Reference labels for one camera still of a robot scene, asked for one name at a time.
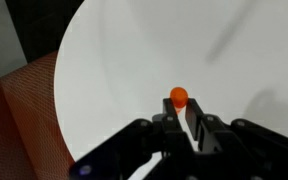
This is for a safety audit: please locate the small orange ball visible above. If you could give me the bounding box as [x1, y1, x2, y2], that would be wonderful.
[169, 86, 189, 115]

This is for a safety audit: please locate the orange patterned corner sofa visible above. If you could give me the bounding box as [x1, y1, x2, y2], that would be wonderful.
[0, 49, 76, 180]

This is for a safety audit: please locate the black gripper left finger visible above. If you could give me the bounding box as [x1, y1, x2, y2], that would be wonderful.
[68, 97, 195, 180]

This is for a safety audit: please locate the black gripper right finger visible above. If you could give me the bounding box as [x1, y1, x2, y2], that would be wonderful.
[185, 98, 288, 168]

